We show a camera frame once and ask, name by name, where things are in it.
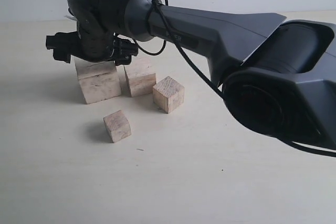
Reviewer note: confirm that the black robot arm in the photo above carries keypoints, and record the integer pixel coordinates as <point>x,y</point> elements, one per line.
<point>275,76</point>

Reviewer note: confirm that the third largest wooden cube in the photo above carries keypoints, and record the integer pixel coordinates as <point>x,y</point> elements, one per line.
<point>168,94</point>

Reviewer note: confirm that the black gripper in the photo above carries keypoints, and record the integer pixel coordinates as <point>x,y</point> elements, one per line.
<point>96,39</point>

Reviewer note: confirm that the smallest wooden cube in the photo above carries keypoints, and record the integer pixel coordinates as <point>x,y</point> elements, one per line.
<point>117,126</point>

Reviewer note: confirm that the second largest wooden cube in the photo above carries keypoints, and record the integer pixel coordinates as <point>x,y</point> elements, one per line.
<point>140,76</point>

